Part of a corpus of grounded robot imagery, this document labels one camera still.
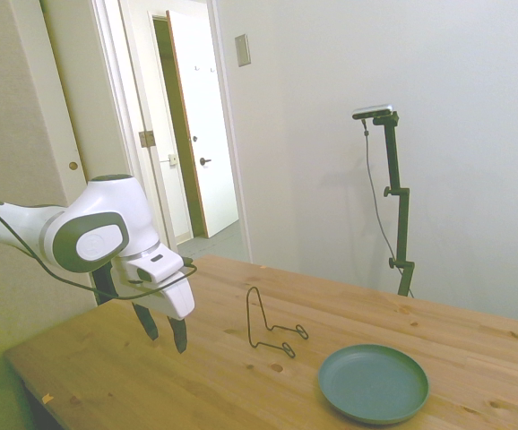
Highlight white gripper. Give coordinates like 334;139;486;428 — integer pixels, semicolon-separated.
128;268;196;355

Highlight teal round plate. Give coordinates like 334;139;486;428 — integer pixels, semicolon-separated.
317;343;430;426

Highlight white open door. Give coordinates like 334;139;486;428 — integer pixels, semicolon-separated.
165;9;240;239

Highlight beige closet door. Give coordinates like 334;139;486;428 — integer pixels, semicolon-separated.
39;0;95;194

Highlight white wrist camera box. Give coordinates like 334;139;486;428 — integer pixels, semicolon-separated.
123;245;186;287

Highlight black wire plate stand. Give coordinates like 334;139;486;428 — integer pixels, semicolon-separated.
245;285;310;359

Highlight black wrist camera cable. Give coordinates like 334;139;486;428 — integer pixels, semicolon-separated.
0;194;198;301

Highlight white door frame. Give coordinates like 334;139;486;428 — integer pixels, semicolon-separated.
89;0;254;264

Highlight black camera stand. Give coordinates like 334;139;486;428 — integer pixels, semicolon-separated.
370;111;417;297

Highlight grey wall switch plate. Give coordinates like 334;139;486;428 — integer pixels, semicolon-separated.
234;33;252;68

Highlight silver exterior camera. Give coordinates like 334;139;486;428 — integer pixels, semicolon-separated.
351;103;395;121

